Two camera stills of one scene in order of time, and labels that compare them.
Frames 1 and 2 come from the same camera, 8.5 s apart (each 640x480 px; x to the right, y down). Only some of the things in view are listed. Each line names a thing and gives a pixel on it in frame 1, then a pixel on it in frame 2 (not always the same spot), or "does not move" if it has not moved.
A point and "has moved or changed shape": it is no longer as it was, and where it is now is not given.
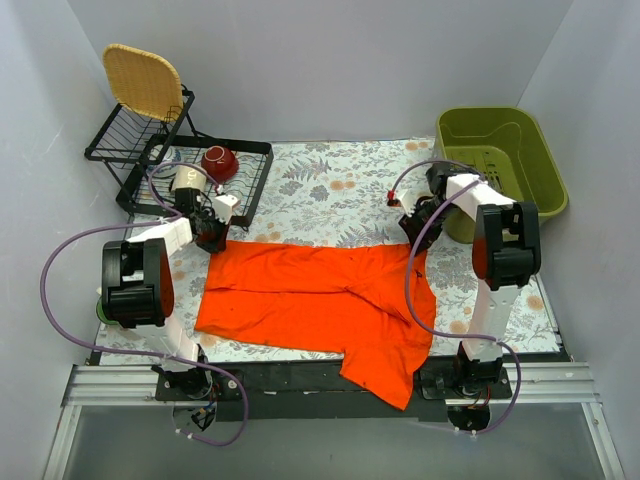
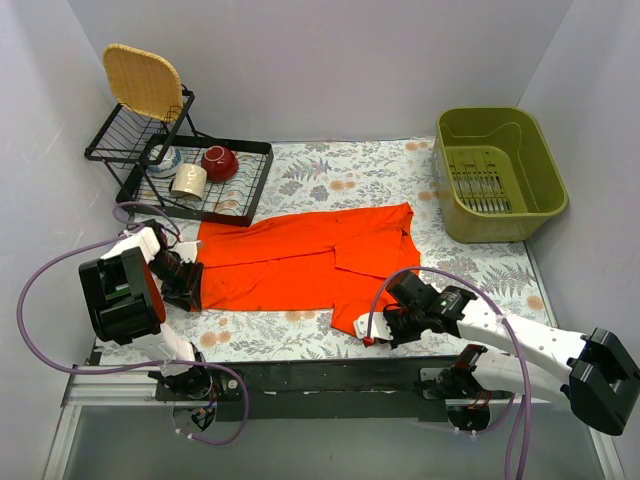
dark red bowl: (220, 163) does not move
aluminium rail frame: (93, 385) does not move
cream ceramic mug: (188, 177) does not move
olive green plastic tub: (506, 148) does not move
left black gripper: (212, 238) -> (188, 285)
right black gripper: (415, 236) -> (395, 320)
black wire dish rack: (158, 156) does not move
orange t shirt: (372, 305) has moved or changed shape
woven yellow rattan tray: (144, 83) does not move
